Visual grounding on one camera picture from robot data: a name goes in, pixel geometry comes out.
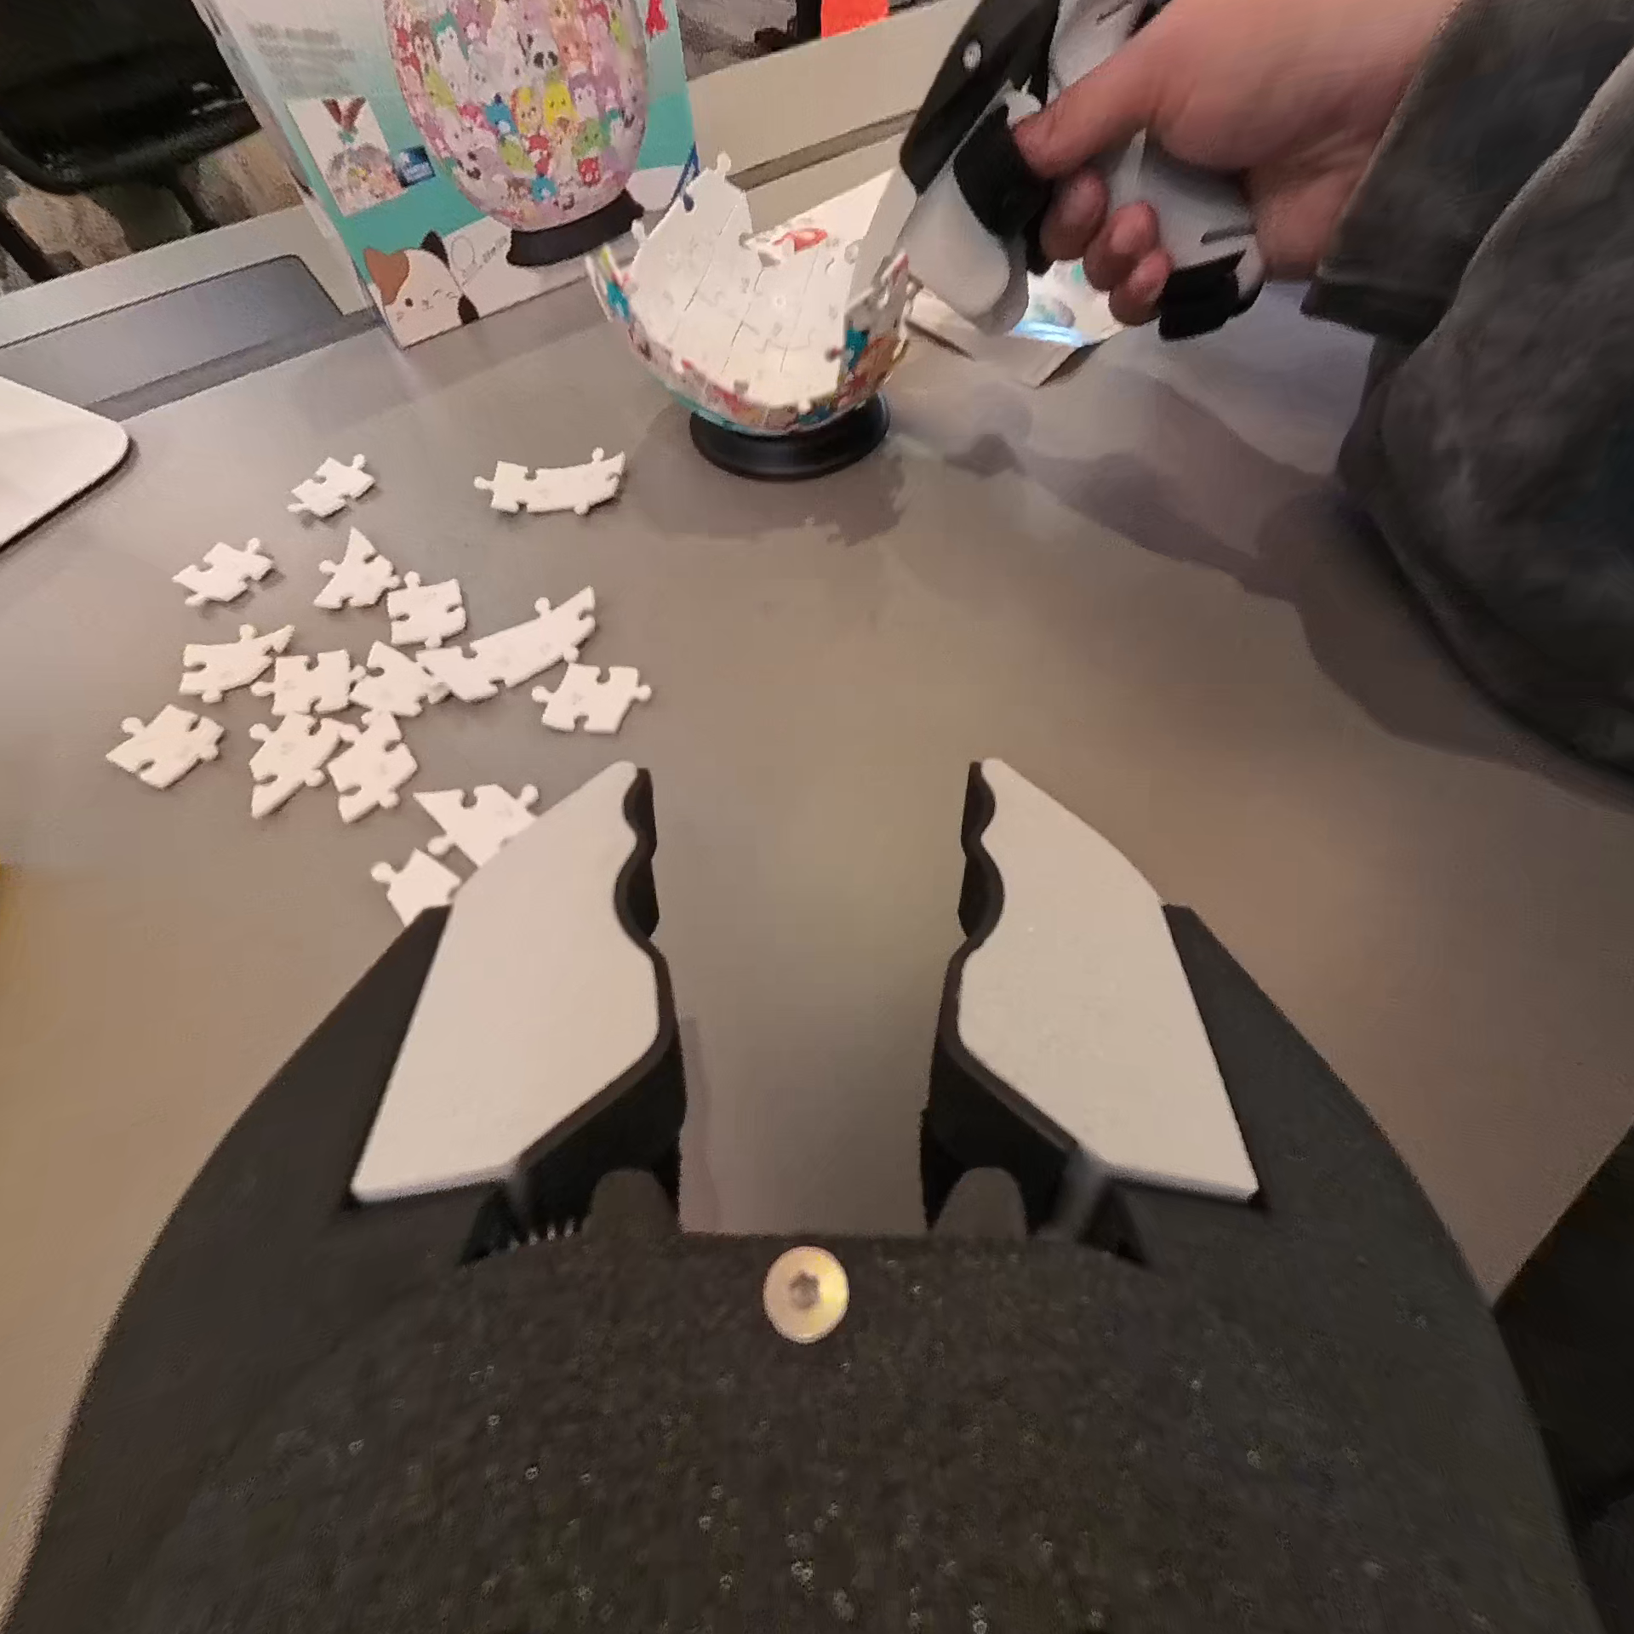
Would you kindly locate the person's right hand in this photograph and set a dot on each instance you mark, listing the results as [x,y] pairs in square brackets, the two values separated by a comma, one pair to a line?
[1251,101]

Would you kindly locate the pile white puzzle pieces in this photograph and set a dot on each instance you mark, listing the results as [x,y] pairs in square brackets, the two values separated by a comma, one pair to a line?
[499,657]

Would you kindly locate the joined white puzzle strip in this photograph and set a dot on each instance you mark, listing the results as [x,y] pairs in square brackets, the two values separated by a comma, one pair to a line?
[558,486]

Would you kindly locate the printed puzzle instruction leaflet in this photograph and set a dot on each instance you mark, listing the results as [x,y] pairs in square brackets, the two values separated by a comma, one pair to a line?
[1061,348]

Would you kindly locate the colourful puzzle ball box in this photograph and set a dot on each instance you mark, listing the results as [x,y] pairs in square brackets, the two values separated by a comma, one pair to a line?
[330,126]

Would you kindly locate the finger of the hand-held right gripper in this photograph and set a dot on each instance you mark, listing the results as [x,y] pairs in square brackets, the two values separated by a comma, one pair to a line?
[888,236]

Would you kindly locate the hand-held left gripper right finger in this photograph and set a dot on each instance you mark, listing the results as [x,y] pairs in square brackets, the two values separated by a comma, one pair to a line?
[1097,1020]

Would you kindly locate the black office chair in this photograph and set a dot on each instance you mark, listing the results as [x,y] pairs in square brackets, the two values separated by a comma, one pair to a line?
[118,90]

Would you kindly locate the partly built puzzle ball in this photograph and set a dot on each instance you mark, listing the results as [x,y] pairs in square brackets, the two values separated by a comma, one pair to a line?
[729,320]

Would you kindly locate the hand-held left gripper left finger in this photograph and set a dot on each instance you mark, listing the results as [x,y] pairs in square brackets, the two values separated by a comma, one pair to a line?
[524,1020]

